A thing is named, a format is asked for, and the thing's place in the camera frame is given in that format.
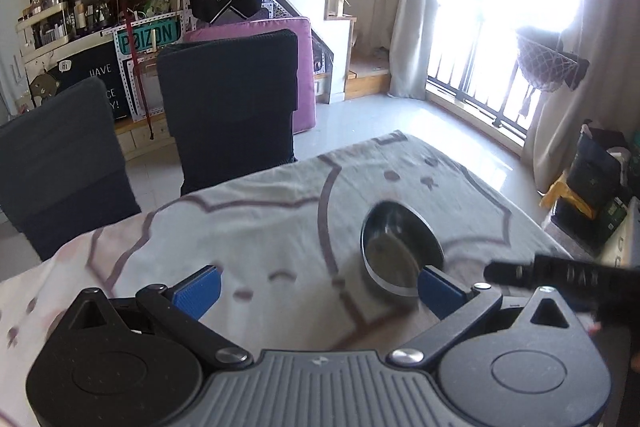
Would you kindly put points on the yellow bag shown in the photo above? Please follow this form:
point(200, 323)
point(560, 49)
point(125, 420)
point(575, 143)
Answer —
point(555, 192)

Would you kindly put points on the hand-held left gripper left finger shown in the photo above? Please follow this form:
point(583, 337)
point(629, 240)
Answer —
point(197, 293)

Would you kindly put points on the black bag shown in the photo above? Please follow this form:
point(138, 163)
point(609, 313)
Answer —
point(597, 167)

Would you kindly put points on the black balcony railing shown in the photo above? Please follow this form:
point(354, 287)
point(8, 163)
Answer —
point(475, 87)

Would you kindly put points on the hanging net basket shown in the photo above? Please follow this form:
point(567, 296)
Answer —
point(545, 62)

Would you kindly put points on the dark fabric chair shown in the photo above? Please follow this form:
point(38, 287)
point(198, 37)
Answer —
point(60, 167)
point(230, 107)

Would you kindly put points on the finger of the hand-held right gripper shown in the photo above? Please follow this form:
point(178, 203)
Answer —
point(510, 272)

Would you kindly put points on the black printed board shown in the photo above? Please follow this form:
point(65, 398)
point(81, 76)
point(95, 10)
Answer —
point(95, 77)

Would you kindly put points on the teal sign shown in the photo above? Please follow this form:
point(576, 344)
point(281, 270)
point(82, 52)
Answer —
point(145, 38)

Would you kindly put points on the person's right hand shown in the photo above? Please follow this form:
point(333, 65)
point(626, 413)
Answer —
point(595, 328)

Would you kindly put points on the purple chair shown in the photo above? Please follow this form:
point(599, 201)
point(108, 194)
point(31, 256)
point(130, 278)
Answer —
point(305, 72)

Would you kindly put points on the green box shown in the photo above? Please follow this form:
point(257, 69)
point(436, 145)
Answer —
point(611, 214)

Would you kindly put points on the white shelf organizer with bottles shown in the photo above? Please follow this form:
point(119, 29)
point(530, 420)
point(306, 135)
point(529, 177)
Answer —
point(42, 29)

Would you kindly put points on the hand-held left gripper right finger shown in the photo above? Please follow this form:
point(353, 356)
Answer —
point(439, 294)

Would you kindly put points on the beige curtain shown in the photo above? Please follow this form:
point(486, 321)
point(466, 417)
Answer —
point(420, 7)

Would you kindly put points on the round steel bowl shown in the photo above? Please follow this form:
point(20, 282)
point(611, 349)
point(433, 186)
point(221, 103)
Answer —
point(395, 242)

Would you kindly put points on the printed tablecloth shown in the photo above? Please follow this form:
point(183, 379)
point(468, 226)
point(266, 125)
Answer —
point(260, 227)

